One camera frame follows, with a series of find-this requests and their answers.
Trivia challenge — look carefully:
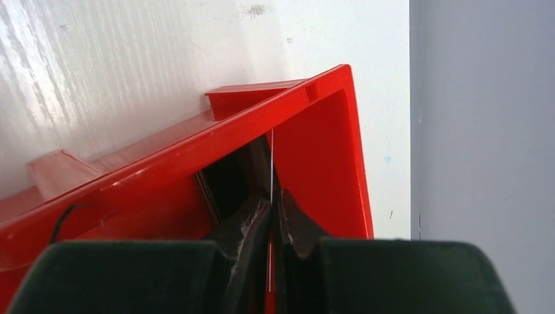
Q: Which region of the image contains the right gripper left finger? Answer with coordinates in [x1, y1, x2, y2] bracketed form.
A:
[8, 196, 270, 313]

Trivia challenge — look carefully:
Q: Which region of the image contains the red bin with black card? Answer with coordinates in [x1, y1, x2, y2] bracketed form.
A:
[1, 64, 374, 313]

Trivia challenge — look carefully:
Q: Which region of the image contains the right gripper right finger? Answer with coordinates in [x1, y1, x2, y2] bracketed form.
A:
[273, 190, 515, 313]

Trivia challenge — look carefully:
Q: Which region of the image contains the black card in bin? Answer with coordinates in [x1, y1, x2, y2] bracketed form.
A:
[194, 135, 272, 224]

